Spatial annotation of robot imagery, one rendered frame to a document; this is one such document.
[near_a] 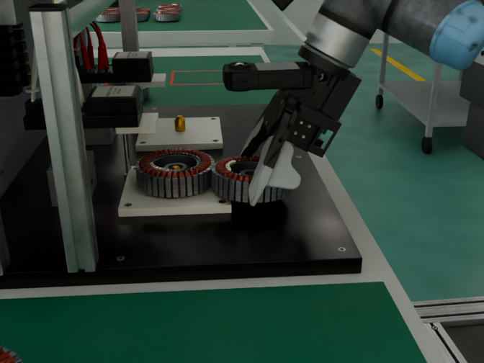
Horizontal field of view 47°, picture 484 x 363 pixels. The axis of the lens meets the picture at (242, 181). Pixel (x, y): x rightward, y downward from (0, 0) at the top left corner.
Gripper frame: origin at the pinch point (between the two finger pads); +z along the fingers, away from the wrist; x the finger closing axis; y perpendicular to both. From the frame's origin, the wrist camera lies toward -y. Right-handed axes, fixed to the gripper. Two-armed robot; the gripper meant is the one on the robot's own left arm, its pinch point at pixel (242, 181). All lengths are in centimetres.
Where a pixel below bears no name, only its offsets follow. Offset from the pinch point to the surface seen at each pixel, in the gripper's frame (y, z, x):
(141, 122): -15.7, -1.3, 2.4
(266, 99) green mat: 12, -1, 58
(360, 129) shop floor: 120, 26, 251
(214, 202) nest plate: -2.8, 3.3, -2.7
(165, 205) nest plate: -8.6, 6.3, -3.2
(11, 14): -32.8, -10.0, -9.2
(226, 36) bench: 9, 1, 161
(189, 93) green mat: -5, 7, 65
